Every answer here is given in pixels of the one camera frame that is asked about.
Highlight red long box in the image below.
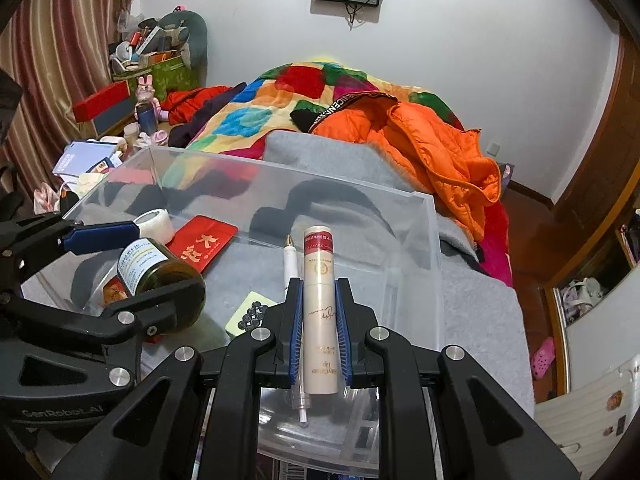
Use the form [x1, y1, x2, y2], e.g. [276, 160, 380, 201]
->
[72, 80, 130, 122]

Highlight orange down jacket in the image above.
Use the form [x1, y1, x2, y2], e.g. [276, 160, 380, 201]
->
[310, 93, 501, 243]

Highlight pale green dotted card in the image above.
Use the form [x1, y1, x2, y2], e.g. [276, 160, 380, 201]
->
[224, 292, 276, 338]

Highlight red garment on floor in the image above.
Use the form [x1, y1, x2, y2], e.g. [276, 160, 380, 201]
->
[160, 86, 230, 126]

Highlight cream red-capped tube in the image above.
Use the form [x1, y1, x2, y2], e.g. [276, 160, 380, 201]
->
[303, 226, 340, 396]

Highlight white pen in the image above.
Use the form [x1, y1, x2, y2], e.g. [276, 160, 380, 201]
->
[283, 234, 310, 428]

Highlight green box of clutter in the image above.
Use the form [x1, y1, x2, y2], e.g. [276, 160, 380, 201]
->
[108, 20, 201, 101]

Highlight blue notebook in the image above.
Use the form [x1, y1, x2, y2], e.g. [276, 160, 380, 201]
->
[52, 141, 122, 177]

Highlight colourful patchwork quilt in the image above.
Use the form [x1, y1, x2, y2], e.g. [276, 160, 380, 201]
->
[188, 61, 462, 159]

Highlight red tea packet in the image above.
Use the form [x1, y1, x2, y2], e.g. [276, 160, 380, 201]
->
[103, 214, 238, 304]

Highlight wooden door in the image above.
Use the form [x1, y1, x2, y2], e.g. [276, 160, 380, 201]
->
[548, 30, 639, 288]

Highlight white tape roll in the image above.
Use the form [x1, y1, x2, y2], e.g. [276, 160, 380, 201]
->
[134, 208, 176, 245]

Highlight clear plastic storage bin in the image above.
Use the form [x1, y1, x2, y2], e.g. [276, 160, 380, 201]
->
[22, 148, 444, 478]

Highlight striped curtain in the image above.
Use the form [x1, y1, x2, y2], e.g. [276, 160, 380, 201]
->
[1, 0, 132, 195]

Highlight grey green neck pillow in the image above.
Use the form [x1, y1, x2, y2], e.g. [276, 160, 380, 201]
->
[160, 10, 208, 84]

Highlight green glass spray bottle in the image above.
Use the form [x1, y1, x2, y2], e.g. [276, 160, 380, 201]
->
[116, 237, 206, 330]

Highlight dark purple garment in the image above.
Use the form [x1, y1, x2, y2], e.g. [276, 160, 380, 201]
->
[168, 82, 246, 148]

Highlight pink rabbit figurine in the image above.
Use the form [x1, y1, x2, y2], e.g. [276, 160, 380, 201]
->
[134, 74, 160, 136]

